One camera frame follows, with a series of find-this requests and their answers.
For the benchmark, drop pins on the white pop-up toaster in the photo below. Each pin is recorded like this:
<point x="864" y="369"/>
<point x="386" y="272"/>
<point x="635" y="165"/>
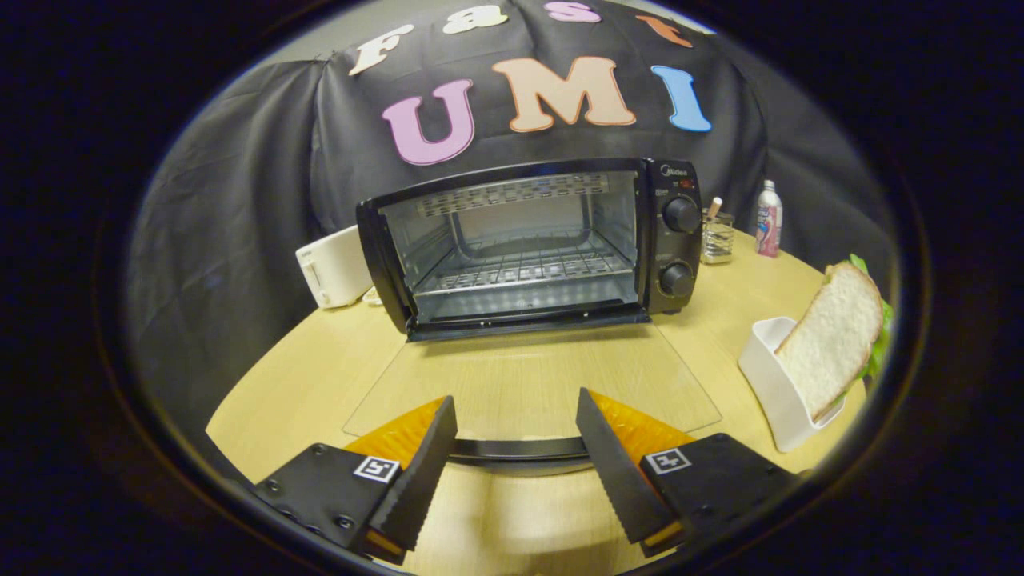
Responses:
<point x="340" y="268"/>

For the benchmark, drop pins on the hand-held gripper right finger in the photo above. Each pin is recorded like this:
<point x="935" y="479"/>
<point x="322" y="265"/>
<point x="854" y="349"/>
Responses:
<point x="612" y="468"/>

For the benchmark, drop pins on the black toaster oven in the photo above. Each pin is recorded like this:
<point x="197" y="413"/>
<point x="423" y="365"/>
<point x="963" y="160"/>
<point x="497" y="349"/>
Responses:
<point x="680" y="240"/>

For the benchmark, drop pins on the bread and lettuce sandwich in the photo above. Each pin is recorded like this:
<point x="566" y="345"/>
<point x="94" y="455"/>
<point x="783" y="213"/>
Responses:
<point x="832" y="336"/>

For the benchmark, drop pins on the clear glass jar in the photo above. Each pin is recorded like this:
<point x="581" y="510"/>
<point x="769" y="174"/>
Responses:
<point x="718" y="240"/>

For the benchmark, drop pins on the silver bottle with pink label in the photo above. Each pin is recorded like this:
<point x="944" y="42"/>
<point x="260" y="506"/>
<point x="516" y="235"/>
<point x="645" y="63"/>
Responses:
<point x="769" y="220"/>

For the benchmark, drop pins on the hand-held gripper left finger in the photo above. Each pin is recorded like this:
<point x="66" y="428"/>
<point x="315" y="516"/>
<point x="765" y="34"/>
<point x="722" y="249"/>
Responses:
<point x="420" y="472"/>

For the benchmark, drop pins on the white plastic tray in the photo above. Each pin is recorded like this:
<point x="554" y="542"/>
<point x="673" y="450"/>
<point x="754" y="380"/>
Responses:
<point x="768" y="376"/>

